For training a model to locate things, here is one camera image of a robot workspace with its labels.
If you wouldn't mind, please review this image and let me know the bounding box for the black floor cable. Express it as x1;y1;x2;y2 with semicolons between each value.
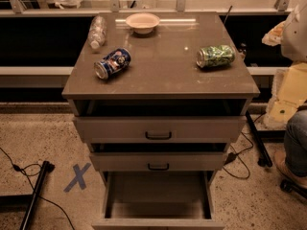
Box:
0;147;77;230
222;112;267;180

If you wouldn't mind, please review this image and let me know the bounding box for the grey middle drawer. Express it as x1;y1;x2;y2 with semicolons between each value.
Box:
90;152;226;172

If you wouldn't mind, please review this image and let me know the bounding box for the black chair caster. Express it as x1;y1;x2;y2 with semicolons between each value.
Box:
280;179;307;199

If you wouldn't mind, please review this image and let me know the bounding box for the green crushed soda can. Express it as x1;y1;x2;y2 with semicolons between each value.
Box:
196;45;236;68

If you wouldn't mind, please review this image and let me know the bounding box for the black floor cable left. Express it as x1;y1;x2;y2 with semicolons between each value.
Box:
0;147;77;230

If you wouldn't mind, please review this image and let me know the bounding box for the clear plastic water bottle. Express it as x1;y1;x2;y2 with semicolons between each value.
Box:
87;15;106;50

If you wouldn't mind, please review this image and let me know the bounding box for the blue pepsi can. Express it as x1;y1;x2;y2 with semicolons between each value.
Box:
94;48;131;80

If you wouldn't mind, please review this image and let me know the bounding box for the black stand leg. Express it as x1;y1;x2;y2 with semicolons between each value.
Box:
246;111;272;167
19;161;55;230

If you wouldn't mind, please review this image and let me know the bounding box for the person leg in jeans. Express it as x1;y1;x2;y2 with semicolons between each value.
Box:
284;110;307;177

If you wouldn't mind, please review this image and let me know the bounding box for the metal railing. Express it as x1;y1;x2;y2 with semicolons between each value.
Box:
0;0;307;17

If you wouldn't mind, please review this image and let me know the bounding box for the blue tape cross mark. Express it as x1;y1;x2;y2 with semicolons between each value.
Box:
64;163;91;193

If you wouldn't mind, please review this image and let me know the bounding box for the white paper bowl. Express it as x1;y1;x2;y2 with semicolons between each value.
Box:
126;12;160;35

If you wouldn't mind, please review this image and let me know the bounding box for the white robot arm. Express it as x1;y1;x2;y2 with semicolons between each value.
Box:
262;0;307;128

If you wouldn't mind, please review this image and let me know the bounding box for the grey top drawer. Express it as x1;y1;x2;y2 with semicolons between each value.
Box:
74;116;246;144

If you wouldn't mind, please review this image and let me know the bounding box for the black stand leg right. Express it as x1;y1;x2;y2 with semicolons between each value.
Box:
246;111;272;167

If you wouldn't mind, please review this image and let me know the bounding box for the brown shoe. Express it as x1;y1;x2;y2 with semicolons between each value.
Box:
273;150;307;189

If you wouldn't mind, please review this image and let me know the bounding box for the grey drawer cabinet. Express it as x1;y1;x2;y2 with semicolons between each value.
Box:
61;11;261;230

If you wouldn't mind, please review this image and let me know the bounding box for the black stand leg left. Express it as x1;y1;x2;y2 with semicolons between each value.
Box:
19;161;55;230

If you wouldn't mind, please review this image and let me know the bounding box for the black floor cable right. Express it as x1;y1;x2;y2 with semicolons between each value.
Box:
222;112;267;180

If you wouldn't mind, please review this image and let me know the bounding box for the grey open bottom drawer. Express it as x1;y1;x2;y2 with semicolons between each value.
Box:
92;172;224;230

